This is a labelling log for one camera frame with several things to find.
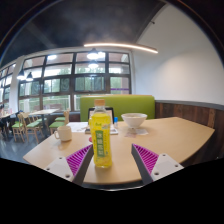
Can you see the white paper slip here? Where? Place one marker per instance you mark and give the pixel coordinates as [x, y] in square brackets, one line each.
[141, 131]

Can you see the flat round red coaster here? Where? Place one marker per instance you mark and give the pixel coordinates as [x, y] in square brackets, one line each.
[90, 139]

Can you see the wooden chairs with green seats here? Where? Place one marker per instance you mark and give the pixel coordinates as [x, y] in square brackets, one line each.
[33, 125]

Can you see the white ribbed mug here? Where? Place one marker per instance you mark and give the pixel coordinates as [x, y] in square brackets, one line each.
[64, 133]

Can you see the yellow drink bottle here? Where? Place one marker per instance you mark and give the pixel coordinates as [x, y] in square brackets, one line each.
[100, 140]

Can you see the green upholstered bench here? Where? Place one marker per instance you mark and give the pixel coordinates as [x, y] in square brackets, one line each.
[133, 106]

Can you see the light wooden dining table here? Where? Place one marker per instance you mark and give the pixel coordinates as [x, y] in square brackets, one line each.
[43, 112]

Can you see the white bowl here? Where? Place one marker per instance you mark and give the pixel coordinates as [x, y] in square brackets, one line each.
[134, 120]

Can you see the long linear ceiling light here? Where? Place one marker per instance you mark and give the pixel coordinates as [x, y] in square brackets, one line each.
[120, 45]

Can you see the small blue-capped bottle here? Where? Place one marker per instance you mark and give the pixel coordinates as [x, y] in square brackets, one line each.
[115, 122]

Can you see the reddish printed card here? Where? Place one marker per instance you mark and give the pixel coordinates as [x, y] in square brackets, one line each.
[130, 134]

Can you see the dark-framed window wall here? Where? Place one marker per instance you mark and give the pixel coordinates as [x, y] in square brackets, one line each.
[73, 78]

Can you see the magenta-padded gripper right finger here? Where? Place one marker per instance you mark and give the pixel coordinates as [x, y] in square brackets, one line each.
[165, 165]

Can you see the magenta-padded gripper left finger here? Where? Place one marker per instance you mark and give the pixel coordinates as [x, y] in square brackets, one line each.
[59, 166]

